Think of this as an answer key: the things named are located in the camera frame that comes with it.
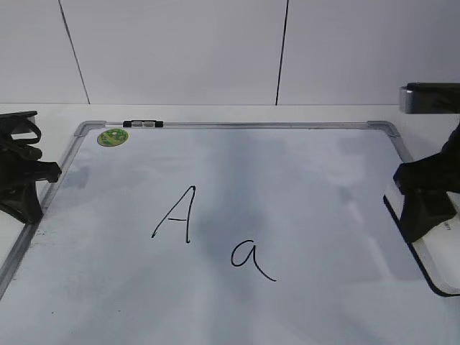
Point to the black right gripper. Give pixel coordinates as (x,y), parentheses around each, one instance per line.
(425,207)

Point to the white board with grey frame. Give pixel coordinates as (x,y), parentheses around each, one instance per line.
(223,234)

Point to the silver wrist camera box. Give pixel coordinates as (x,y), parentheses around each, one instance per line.
(429,98)

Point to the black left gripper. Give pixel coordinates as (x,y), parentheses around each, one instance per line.
(21,167)

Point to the round green sticker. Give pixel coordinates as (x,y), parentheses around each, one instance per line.
(112,137)

